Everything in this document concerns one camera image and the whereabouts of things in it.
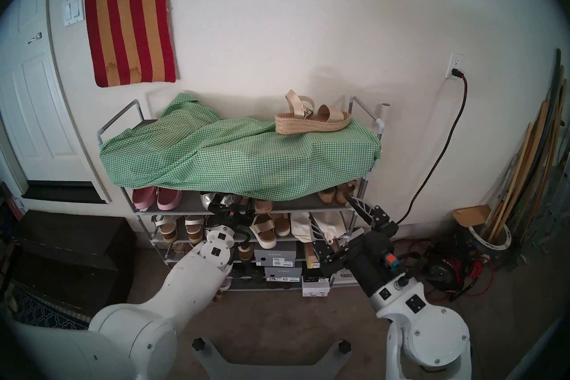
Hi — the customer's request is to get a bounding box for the green gingham cloth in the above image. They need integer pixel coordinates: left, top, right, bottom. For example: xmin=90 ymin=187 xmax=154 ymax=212
xmin=99 ymin=92 xmax=383 ymax=201

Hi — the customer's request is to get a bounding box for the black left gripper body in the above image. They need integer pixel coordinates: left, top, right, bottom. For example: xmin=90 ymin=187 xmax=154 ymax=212
xmin=208 ymin=200 xmax=248 ymax=228

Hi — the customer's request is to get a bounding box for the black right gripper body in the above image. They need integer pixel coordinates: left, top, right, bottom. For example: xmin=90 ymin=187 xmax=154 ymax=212
xmin=320 ymin=230 xmax=410 ymax=297

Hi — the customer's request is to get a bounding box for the red black power cable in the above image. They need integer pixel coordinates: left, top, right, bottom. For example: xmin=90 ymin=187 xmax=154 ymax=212
xmin=394 ymin=68 xmax=495 ymax=299

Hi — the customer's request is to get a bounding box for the wooden slats bundle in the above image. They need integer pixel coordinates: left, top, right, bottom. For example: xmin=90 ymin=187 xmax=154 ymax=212
xmin=488 ymin=49 xmax=570 ymax=246

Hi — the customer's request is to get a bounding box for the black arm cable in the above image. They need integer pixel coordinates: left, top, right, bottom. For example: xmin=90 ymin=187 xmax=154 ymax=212
xmin=394 ymin=252 xmax=428 ymax=282
xmin=232 ymin=223 xmax=253 ymax=250

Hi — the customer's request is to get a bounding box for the beige strap white-sole sandal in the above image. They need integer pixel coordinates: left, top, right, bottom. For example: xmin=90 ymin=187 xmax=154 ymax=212
xmin=272 ymin=213 xmax=291 ymax=237
xmin=249 ymin=214 xmax=277 ymax=250

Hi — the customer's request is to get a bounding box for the white flat printed box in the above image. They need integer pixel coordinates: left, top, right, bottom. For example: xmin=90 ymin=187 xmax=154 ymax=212
xmin=332 ymin=268 xmax=357 ymax=288

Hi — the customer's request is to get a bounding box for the black red cable reel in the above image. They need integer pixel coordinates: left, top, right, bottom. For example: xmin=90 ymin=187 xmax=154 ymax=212
xmin=419 ymin=241 xmax=484 ymax=295

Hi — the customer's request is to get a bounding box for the white light switch plate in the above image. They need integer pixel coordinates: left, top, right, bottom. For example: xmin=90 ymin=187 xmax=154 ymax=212
xmin=62 ymin=0 xmax=85 ymax=27

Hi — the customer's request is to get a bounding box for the white wall outlet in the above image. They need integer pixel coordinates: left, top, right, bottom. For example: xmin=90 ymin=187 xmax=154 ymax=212
xmin=447 ymin=53 xmax=464 ymax=80

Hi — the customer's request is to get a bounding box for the grey robot base frame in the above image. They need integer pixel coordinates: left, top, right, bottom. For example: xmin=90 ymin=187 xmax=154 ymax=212
xmin=192 ymin=337 xmax=352 ymax=380

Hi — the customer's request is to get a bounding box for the small grey shoebox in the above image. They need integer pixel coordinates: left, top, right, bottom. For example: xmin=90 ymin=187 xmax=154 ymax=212
xmin=265 ymin=267 xmax=303 ymax=282

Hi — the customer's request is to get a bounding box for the black bucket white rim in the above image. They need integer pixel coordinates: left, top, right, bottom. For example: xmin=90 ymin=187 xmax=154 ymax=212
xmin=468 ymin=223 xmax=513 ymax=268

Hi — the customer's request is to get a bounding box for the white strap cork sandal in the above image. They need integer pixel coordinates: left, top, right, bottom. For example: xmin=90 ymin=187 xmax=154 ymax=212
xmin=185 ymin=215 xmax=204 ymax=244
xmin=154 ymin=215 xmax=178 ymax=244

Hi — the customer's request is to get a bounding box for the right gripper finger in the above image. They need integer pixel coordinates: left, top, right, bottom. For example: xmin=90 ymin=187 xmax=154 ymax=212
xmin=309 ymin=213 xmax=342 ymax=270
xmin=345 ymin=194 xmax=400 ymax=235

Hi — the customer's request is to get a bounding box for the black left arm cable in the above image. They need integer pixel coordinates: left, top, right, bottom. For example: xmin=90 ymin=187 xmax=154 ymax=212
xmin=232 ymin=223 xmax=253 ymax=250

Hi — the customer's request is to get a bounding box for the white capped metal pole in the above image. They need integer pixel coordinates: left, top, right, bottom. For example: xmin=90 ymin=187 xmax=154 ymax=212
xmin=376 ymin=103 xmax=391 ymax=135

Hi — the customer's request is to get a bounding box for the dark wooden chest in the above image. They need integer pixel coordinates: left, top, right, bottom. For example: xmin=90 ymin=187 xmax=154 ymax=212
xmin=13 ymin=209 xmax=138 ymax=317

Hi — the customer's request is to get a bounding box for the striped flag wall hanging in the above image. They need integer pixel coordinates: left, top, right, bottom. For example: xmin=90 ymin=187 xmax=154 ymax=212
xmin=85 ymin=0 xmax=177 ymax=88

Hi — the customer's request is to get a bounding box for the light wooden block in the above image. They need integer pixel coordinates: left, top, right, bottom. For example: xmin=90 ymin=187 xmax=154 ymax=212
xmin=453 ymin=205 xmax=491 ymax=227

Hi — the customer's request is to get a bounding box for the large grey Vionic shoebox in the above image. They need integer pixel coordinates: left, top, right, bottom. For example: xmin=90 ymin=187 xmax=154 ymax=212
xmin=254 ymin=242 xmax=298 ymax=267

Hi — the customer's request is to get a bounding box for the pink slip-on shoe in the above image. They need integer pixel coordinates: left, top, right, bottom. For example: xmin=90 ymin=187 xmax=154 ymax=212
xmin=156 ymin=188 xmax=182 ymax=210
xmin=133 ymin=188 xmax=157 ymax=211

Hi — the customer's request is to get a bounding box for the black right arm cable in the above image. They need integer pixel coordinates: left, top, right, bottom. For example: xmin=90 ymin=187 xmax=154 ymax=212
xmin=394 ymin=252 xmax=428 ymax=282

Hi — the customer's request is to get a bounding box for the cream canvas drawstring bag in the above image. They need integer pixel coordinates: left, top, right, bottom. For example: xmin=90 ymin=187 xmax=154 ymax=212
xmin=290 ymin=211 xmax=352 ymax=244

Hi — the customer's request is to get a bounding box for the grey metal shoe rack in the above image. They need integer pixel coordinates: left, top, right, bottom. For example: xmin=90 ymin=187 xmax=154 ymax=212
xmin=97 ymin=96 xmax=384 ymax=293

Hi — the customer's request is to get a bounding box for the black door step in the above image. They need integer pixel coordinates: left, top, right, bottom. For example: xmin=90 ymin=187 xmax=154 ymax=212
xmin=21 ymin=181 xmax=107 ymax=205

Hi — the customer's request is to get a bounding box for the white panel door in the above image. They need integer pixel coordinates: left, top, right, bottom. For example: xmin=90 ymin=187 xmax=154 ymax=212
xmin=0 ymin=0 xmax=112 ymax=206

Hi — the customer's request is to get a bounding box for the white shoebox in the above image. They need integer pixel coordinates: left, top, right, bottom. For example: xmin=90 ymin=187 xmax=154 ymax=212
xmin=302 ymin=279 xmax=331 ymax=298

